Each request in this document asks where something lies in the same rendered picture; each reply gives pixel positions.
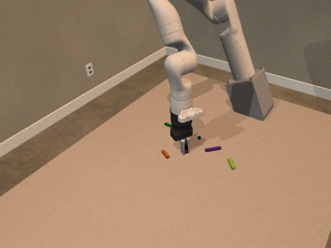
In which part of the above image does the lime green rod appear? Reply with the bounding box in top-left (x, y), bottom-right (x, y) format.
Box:
top-left (228, 158), bottom-right (235, 170)

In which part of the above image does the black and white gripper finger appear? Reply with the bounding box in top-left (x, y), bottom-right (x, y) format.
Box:
top-left (180, 139), bottom-right (185, 155)
top-left (184, 137), bottom-right (191, 153)

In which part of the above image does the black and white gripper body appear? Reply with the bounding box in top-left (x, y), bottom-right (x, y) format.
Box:
top-left (170, 97), bottom-right (203, 141)

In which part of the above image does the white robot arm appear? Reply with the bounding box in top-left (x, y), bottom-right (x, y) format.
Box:
top-left (147, 0), bottom-right (255, 102)

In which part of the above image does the purple rod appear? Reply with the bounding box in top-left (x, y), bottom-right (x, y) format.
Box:
top-left (205, 146), bottom-right (221, 152)

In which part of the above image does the orange rod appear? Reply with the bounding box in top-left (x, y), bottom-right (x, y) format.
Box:
top-left (161, 149), bottom-right (169, 159)

